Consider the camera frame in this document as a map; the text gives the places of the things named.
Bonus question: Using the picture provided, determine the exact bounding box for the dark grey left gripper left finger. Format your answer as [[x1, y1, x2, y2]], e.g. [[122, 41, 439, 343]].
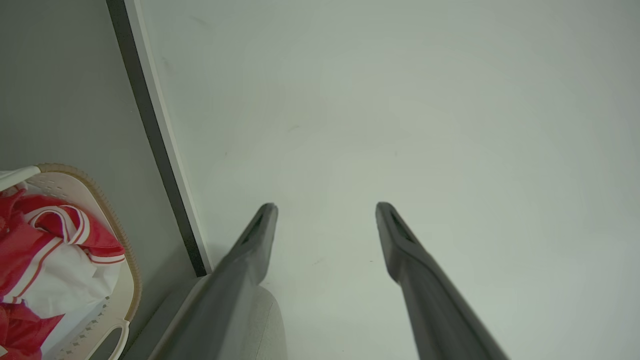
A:
[[156, 202, 279, 360]]

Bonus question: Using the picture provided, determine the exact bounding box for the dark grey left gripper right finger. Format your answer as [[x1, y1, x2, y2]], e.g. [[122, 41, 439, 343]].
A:
[[375, 201, 509, 360]]

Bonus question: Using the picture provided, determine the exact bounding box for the red and white jersey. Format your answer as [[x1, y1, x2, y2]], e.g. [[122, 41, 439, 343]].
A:
[[0, 189, 127, 360]]

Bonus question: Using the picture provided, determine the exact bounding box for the white plastic laundry basket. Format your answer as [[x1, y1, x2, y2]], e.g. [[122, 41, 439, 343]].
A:
[[0, 163, 143, 360]]

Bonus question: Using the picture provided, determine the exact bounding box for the white and black baseboard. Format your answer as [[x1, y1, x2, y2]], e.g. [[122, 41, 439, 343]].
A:
[[105, 0, 214, 278]]

